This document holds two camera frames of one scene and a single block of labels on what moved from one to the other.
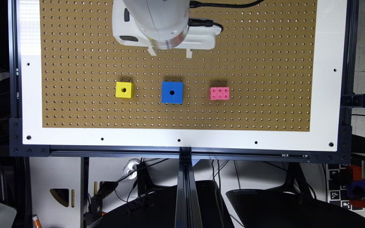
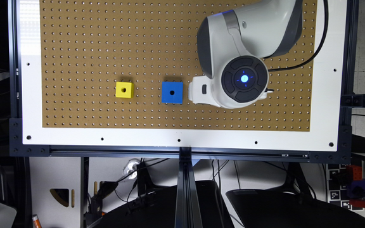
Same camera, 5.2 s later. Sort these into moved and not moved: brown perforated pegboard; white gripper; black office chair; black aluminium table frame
Moved: white gripper
Not moved: black office chair; black aluminium table frame; brown perforated pegboard
